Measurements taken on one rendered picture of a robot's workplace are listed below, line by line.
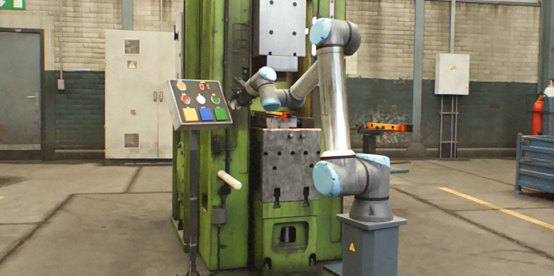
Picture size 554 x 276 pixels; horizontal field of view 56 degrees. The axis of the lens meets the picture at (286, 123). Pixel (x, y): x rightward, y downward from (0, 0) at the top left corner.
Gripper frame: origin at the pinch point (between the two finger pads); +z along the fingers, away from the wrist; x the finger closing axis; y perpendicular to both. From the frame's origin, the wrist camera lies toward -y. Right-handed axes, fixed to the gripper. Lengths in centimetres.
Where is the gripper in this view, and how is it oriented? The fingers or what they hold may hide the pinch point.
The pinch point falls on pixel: (230, 103)
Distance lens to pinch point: 293.5
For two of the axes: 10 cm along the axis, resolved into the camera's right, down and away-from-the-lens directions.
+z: -6.0, 4.6, 6.6
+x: 7.3, -0.3, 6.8
